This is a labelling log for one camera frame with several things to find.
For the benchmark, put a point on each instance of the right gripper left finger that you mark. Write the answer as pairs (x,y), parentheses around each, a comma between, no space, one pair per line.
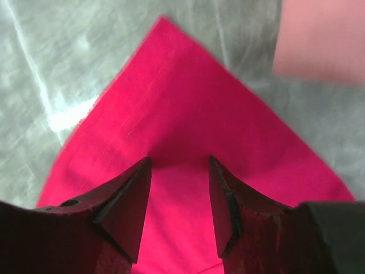
(97,232)

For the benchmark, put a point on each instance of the magenta t-shirt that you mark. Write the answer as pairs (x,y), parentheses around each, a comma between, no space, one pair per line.
(176,104)

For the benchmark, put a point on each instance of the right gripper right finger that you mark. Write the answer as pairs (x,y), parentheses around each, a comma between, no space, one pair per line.
(256,234)

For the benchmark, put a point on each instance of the folded salmon t-shirt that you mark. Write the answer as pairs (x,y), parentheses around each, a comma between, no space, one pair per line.
(322,40)

